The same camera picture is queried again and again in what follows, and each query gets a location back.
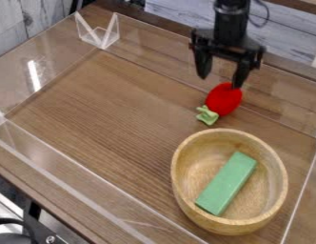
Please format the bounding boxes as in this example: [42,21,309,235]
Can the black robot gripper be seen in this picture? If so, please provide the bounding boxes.
[189,29,266,89]

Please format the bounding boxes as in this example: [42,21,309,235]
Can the clear acrylic tray walls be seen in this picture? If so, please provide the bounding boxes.
[0,7,316,244]

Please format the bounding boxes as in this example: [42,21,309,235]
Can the clear acrylic corner bracket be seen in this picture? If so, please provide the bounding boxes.
[74,12,119,50]

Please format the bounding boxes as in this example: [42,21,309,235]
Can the black metal table frame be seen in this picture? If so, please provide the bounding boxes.
[0,176,67,244]

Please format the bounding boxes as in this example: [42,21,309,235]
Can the green rectangular block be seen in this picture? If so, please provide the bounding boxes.
[196,152,257,216]

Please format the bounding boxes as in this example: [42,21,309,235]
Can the black cable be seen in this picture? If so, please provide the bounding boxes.
[0,214,39,244]

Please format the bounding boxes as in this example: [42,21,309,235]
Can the light wooden bowl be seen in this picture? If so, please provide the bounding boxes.
[171,129,289,235]

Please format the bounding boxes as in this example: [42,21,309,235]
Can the red plush strawberry toy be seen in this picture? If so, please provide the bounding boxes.
[197,82,242,126]

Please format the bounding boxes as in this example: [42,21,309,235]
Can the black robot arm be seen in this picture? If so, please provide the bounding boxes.
[189,0,266,89]

